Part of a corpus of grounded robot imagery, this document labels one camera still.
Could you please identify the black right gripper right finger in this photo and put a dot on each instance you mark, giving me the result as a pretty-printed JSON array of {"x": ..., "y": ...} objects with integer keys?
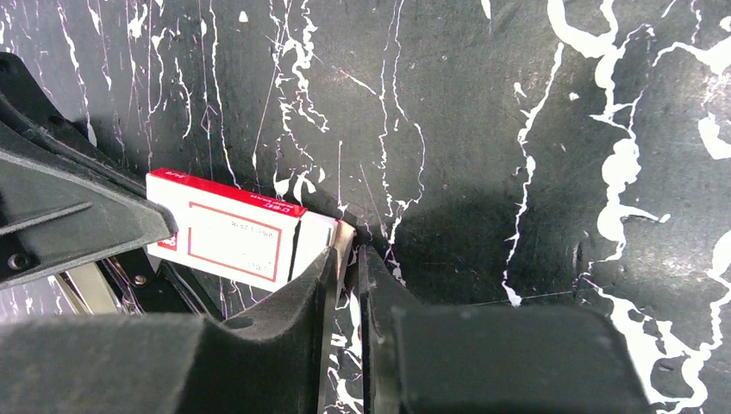
[{"x": 424, "y": 358}]

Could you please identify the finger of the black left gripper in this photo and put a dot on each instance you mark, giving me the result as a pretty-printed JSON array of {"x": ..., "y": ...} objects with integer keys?
[{"x": 64, "y": 203}]

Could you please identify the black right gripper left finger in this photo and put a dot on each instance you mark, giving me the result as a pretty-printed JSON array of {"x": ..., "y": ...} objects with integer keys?
[{"x": 271, "y": 358}]

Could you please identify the red white staple box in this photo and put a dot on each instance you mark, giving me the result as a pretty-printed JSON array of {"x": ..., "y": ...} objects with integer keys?
[{"x": 225, "y": 231}]

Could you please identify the cardboard staple box tray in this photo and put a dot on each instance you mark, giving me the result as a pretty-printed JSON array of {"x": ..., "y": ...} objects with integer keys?
[{"x": 315, "y": 232}]

